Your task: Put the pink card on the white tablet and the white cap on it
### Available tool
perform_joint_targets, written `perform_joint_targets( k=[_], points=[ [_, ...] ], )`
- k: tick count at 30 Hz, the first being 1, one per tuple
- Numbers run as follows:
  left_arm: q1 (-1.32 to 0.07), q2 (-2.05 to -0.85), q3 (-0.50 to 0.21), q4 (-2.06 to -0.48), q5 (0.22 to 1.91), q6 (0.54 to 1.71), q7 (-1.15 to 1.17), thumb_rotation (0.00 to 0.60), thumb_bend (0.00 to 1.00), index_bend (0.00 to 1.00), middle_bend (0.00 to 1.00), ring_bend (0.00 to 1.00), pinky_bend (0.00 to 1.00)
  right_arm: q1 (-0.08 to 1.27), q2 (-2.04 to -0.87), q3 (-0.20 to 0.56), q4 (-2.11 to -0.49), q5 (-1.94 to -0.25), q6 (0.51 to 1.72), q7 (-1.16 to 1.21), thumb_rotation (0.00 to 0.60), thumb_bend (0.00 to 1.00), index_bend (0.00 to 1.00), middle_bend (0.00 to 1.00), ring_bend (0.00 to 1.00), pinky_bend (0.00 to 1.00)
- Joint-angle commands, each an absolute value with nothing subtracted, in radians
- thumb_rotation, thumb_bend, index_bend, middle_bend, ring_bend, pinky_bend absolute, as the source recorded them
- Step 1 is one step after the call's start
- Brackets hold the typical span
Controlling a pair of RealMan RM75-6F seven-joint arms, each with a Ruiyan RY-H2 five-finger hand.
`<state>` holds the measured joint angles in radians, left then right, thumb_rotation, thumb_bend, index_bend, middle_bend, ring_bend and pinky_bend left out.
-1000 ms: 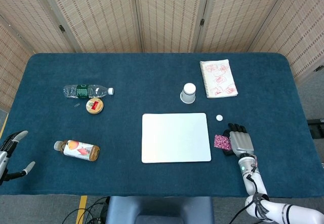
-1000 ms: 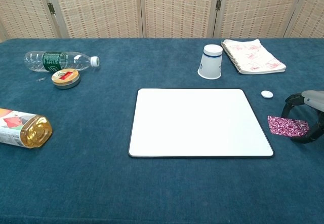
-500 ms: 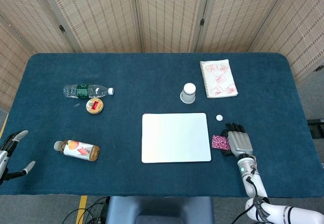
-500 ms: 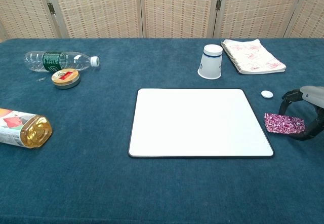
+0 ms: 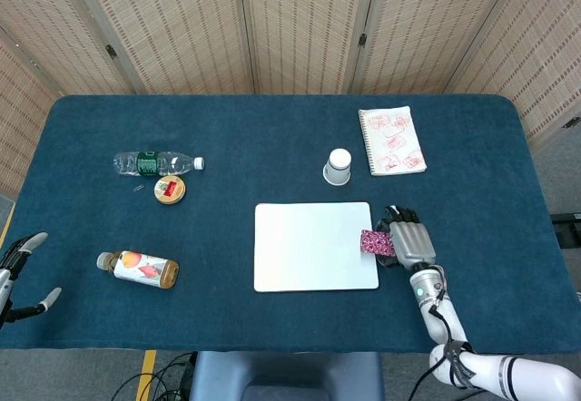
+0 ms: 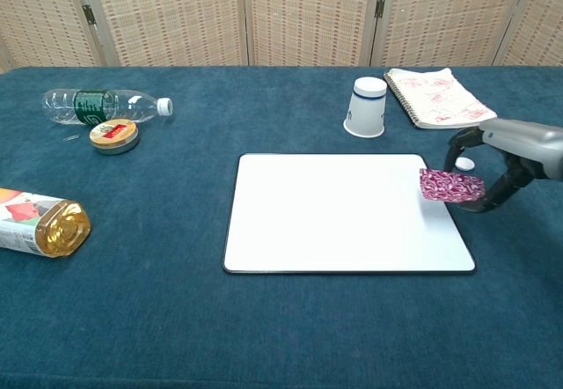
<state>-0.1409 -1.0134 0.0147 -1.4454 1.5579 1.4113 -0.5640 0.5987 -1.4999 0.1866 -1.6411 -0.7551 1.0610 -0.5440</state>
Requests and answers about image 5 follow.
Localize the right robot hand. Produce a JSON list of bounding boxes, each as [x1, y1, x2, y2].
[[372, 204, 438, 269]]

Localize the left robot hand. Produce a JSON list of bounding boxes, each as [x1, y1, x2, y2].
[[0, 231, 63, 325]]

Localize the pink patterned card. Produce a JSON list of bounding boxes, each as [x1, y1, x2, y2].
[[359, 228, 395, 258]]

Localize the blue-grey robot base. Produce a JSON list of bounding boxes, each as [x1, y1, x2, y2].
[[189, 350, 385, 401]]

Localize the white rectangular board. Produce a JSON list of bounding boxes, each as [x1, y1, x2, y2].
[[253, 200, 380, 293]]

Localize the spiral notebook with red drawings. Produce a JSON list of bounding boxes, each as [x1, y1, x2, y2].
[[358, 105, 428, 177]]

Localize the upturned white paper cup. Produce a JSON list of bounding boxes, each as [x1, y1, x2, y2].
[[322, 148, 353, 187]]

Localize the amber tea drink bottle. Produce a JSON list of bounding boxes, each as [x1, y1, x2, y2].
[[96, 250, 181, 291]]

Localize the black equipment beside table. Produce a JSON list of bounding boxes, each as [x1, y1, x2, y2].
[[550, 212, 581, 249]]

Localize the clear water bottle green label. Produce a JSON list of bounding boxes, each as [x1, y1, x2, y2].
[[113, 150, 206, 178]]

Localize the round tin with gold lid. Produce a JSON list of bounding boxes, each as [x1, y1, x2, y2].
[[153, 175, 187, 205]]

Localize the blue tablecloth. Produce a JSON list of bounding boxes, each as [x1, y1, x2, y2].
[[0, 94, 581, 356]]

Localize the woven bamboo folding screen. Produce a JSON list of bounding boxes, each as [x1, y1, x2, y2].
[[0, 0, 581, 199]]

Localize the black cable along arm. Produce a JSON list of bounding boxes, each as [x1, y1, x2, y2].
[[410, 264, 476, 401]]

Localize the black floor cables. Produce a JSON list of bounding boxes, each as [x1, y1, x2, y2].
[[111, 350, 199, 401]]

